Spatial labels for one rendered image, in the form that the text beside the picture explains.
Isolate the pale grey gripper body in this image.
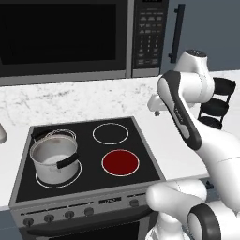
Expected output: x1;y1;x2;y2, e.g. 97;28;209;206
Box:
147;93;169;114

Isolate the black and steel stove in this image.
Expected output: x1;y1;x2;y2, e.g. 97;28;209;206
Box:
8;115;167;240

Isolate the blue-grey cupboard door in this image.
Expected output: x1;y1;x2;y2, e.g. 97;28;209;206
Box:
160;0;240;73

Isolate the black and steel microwave oven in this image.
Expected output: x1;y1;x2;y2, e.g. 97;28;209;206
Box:
0;0;170;87

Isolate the pale grey rounded object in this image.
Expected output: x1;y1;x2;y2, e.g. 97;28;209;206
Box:
0;123;8;145

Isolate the black cupboard door handle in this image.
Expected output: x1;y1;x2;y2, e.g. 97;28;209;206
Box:
168;3;187;64

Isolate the silver pot with black handles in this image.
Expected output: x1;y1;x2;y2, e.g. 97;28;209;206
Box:
29;128;80;186

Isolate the black oven door handle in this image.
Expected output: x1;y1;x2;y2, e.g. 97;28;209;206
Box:
26;208;155;237

